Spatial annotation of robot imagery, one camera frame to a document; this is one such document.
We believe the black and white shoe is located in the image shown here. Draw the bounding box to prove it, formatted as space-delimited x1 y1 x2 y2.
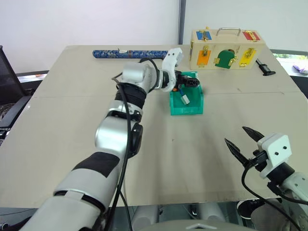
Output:
236 199 266 220

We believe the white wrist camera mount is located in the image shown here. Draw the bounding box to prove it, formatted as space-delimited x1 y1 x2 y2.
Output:
159 47 185 93
257 132 293 180

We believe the wooden lock box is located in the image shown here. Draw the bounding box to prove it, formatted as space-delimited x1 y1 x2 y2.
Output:
188 26 266 71

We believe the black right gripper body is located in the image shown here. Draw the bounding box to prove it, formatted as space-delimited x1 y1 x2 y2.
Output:
243 149 270 172

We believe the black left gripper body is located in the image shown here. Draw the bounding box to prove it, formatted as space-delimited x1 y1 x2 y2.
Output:
175 71 191 90

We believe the black hand tool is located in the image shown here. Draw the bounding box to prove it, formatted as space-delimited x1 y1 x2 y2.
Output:
255 58 276 77

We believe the purple cloth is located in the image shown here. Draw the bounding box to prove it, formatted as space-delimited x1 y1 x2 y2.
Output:
293 64 308 75

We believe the dark vertical pillar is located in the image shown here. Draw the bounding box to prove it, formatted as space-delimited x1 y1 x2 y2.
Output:
178 0 187 46

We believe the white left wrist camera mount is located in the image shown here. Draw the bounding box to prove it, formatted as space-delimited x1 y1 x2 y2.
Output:
159 47 185 93

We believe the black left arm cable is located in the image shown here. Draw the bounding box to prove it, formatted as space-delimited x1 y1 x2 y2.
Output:
105 57 161 231

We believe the blue patterned tube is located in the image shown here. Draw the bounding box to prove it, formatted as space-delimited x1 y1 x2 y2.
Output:
92 49 169 60

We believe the grey rounded shape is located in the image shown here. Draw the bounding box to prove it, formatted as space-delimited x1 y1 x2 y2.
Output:
250 201 299 231

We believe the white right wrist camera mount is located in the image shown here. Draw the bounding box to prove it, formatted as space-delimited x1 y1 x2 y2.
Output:
257 132 293 180

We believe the green plastic bin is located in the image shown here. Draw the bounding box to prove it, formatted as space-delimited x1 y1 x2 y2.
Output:
168 71 205 116

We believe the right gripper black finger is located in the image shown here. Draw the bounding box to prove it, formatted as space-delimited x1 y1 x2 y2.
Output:
224 138 250 167
242 126 265 143

